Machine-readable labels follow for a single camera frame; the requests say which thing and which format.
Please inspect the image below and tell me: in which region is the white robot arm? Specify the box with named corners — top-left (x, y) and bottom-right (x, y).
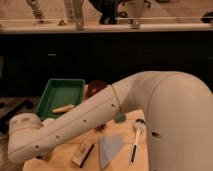
top-left (8, 71), bottom-right (213, 171)

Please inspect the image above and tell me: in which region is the dark red bowl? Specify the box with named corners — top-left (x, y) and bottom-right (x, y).
top-left (87, 80), bottom-right (107, 97)

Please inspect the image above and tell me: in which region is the green sponge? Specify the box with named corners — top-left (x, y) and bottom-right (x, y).
top-left (114, 114), bottom-right (126, 123)

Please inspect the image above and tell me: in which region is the brown pine cone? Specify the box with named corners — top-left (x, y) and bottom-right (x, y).
top-left (95, 124), bottom-right (106, 131)

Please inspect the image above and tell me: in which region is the yellow banana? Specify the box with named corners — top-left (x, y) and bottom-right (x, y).
top-left (52, 104), bottom-right (75, 114)

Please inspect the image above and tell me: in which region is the green plastic tray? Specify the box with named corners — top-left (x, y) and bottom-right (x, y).
top-left (35, 79), bottom-right (85, 120)

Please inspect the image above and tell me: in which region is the blue folded cloth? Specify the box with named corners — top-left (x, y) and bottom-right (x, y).
top-left (99, 134), bottom-right (124, 169)

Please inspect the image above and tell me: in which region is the wooden block eraser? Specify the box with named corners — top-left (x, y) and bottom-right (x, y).
top-left (71, 142), bottom-right (94, 168)

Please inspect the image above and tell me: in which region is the black office chair base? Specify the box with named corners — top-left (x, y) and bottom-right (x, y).
top-left (0, 98), bottom-right (34, 134)

